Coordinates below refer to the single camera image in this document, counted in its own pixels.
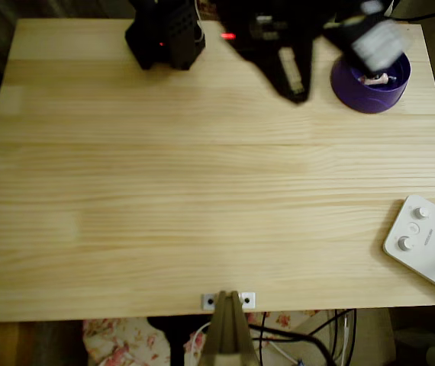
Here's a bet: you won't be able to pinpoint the tan camera mount post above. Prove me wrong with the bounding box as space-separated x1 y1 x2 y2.
200 290 260 366

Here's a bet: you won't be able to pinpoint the black pole under table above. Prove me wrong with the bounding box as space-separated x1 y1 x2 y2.
147 316 186 366

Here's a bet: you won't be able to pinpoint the white looped cable below table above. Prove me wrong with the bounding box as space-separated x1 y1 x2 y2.
182 322 211 366

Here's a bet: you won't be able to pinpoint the thin black cables below table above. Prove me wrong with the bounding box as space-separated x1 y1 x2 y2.
327 308 358 366

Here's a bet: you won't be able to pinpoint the white lamp base with knobs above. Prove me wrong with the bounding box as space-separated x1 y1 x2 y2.
382 194 435 300

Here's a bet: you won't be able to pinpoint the pink candy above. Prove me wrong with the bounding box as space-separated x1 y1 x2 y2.
357 73 398 87

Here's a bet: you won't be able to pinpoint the thick black cable below table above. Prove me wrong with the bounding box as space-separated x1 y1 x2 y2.
248 323 337 366

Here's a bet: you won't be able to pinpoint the white metal bracket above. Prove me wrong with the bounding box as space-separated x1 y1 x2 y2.
201 291 256 310

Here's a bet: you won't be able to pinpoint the white and red arm wires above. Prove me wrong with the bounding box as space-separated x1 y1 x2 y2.
193 0 207 43

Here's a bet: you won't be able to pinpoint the floral cloth under table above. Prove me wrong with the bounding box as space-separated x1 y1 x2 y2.
82 310 321 366

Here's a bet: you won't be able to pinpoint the purple plastic bowl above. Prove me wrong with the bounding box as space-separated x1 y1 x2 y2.
330 51 412 115

